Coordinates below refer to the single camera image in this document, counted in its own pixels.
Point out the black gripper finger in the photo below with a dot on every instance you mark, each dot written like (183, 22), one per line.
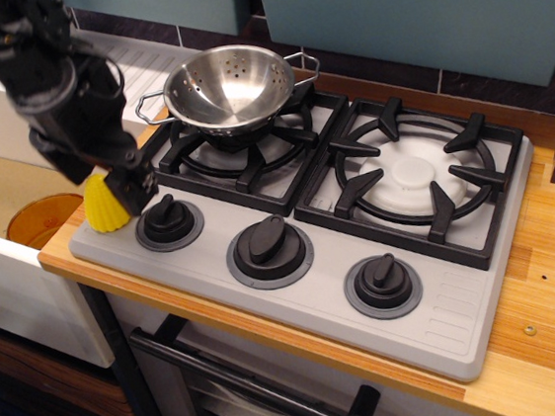
(63, 152)
(134, 189)

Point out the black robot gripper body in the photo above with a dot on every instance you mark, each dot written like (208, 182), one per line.
(88, 101)

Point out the stainless steel colander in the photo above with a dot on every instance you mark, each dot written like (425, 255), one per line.
(229, 90)

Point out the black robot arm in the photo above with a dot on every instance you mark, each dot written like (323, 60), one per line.
(34, 36)

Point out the yellow toy corn cob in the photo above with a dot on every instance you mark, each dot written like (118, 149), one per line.
(103, 210)

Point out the black left stove knob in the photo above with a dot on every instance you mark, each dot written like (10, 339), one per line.
(169, 225)

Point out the black stove knob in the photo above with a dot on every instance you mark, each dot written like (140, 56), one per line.
(169, 225)
(383, 287)
(270, 255)

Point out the white toy sink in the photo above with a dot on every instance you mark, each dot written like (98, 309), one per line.
(35, 304)

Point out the orange plastic cup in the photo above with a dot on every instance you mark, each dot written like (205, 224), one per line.
(37, 222)

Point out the black left burner grate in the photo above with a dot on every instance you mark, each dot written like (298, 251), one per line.
(265, 170)

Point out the black burner grate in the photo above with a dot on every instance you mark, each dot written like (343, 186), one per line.
(265, 170)
(429, 184)

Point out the black middle stove knob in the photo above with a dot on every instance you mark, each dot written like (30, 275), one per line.
(270, 255)

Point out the grey toy stove top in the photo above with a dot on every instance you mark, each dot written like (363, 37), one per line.
(447, 333)

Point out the toy oven door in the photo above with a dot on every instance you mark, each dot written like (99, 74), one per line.
(197, 371)

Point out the black right stove knob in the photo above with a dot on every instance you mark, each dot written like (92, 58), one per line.
(383, 287)

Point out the black right burner grate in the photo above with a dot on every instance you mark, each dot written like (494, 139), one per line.
(429, 184)

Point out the brass screw in counter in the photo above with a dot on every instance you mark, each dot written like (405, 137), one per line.
(530, 330)

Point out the teal left wall cabinet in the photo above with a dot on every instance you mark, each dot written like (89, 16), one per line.
(220, 16)

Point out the teal wall cabinet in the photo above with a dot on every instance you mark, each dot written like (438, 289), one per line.
(512, 40)
(220, 16)

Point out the teal right wall cabinet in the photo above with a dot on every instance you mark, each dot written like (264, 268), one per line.
(512, 40)

